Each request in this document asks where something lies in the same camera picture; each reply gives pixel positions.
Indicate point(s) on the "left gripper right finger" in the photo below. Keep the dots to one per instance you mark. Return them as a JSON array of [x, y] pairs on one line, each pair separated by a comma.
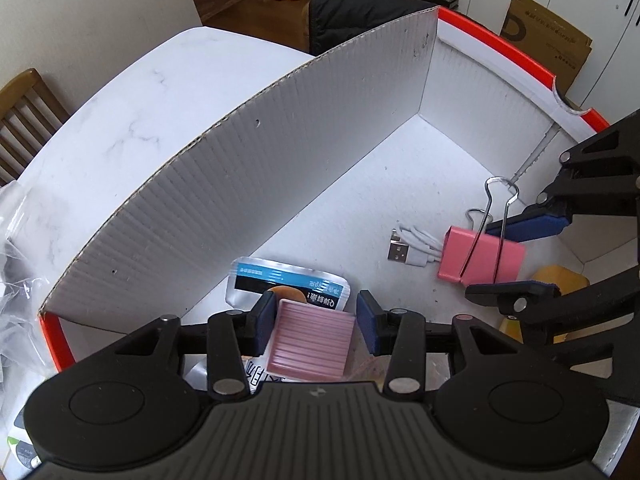
[[399, 334]]

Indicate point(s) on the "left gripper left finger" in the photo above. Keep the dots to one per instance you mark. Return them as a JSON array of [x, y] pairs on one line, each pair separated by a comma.
[[232, 335]]

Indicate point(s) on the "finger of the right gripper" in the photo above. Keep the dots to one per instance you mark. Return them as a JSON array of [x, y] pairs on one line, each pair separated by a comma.
[[522, 228], [516, 295]]

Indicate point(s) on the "pink binder clip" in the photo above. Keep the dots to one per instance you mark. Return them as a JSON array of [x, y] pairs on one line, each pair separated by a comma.
[[475, 257]]

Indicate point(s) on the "blue white sachet packet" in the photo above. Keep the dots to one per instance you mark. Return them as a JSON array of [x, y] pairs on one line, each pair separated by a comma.
[[248, 278]]

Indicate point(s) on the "pink ridged soap tray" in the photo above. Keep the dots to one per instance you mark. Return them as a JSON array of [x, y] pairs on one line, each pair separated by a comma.
[[310, 343]]

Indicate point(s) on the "blue white tissue pack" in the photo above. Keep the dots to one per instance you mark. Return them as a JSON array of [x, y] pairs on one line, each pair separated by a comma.
[[20, 443]]

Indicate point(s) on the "red cardboard box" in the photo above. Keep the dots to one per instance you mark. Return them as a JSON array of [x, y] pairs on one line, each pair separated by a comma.
[[216, 146]]

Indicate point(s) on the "flat brown cardboard box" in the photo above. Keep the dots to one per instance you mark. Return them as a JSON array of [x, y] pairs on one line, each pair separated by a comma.
[[551, 41]]

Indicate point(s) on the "clear plastic bag pile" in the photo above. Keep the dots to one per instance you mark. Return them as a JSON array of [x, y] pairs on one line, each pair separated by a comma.
[[21, 341]]

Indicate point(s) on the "wooden chair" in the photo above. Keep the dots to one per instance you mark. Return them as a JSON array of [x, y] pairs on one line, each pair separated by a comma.
[[31, 114]]

